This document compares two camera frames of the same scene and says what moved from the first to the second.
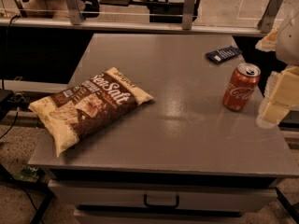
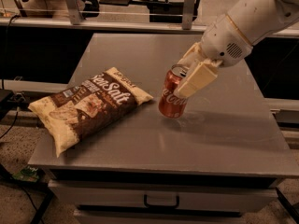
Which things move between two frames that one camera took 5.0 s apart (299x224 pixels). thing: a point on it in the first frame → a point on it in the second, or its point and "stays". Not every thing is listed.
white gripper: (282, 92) → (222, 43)
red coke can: (241, 87) → (170, 105)
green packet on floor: (28, 174) stays
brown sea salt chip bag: (89, 107) stays
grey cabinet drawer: (162, 194) stays
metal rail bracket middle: (189, 7) stays
